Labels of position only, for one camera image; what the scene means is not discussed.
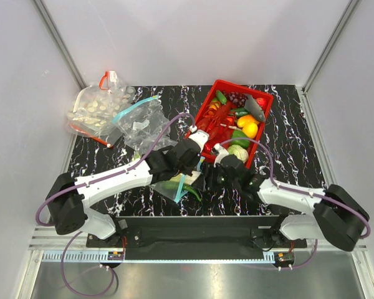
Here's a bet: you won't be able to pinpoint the purple toy grapes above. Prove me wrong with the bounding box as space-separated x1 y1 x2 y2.
226 92 247 107

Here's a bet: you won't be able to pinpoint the grey toy fish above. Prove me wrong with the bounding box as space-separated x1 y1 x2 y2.
244 94 266 123

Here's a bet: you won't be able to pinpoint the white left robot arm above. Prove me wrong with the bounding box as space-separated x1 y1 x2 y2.
46 138 204 247

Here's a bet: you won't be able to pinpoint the toy leek green white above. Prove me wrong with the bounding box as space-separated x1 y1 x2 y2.
170 171 201 185

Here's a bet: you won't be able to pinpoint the yellow toy lemon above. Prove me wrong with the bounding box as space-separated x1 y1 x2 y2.
242 122 259 139

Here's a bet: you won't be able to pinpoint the red plastic bin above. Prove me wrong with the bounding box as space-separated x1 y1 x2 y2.
195 80 273 168

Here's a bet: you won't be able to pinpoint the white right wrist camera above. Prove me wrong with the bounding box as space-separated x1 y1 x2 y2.
213 143 229 165

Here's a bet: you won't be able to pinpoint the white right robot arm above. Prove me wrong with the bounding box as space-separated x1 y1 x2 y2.
201 154 370 252

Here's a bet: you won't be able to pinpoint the red toy lobster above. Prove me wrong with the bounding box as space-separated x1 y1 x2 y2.
196 102 236 140

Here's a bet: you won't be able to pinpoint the red toy apple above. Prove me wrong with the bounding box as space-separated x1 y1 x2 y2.
256 98 267 110

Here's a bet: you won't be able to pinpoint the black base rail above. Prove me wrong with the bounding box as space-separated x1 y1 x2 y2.
85 214 309 250

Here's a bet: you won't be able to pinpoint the blue zipper clear bag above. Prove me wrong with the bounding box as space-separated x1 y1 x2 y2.
151 156 204 203

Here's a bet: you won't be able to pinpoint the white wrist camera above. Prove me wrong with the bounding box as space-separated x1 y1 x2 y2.
213 143 229 165
187 125 209 153

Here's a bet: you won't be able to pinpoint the green toy cucumber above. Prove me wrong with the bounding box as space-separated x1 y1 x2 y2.
216 90 228 105

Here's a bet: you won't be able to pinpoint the red toy chili pepper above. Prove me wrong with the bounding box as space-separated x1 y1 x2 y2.
203 143 213 154

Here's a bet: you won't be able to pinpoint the green toy bell pepper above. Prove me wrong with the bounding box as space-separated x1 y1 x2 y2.
230 130 251 150

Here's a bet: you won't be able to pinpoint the red zipper clear bag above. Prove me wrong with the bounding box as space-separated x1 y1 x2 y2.
66 70 136 148

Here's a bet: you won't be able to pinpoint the green toy cabbage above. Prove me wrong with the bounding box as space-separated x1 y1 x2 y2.
227 145 249 163

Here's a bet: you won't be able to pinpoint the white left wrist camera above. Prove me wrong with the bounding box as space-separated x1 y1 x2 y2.
187 125 209 153

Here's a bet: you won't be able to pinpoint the orange toy fruit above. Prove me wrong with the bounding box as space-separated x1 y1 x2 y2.
237 115 257 128

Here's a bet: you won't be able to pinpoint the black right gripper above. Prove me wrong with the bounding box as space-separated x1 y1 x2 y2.
191 163 240 192

